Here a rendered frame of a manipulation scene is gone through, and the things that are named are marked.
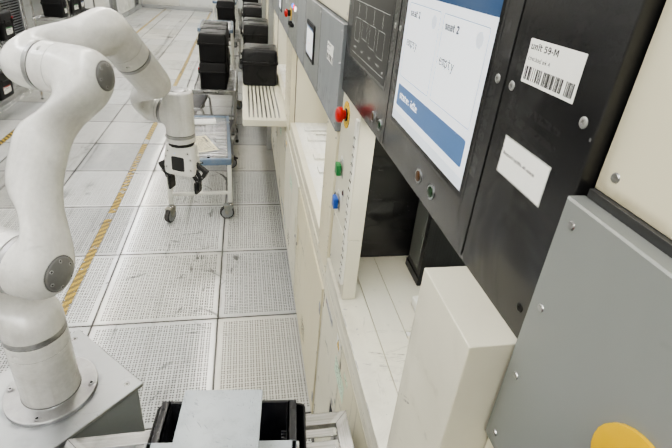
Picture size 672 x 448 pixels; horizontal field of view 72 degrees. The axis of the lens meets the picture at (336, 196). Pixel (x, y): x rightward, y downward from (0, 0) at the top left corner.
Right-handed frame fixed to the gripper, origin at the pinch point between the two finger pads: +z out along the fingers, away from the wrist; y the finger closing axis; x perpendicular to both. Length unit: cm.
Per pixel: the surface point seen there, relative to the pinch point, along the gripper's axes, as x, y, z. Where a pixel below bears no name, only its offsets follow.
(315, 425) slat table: -49, 61, 25
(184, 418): -77, 47, -7
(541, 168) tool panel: -77, 84, -55
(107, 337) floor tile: 17, -59, 101
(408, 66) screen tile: -44, 69, -55
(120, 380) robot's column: -53, 13, 25
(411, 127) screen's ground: -49, 71, -47
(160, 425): -73, 39, 2
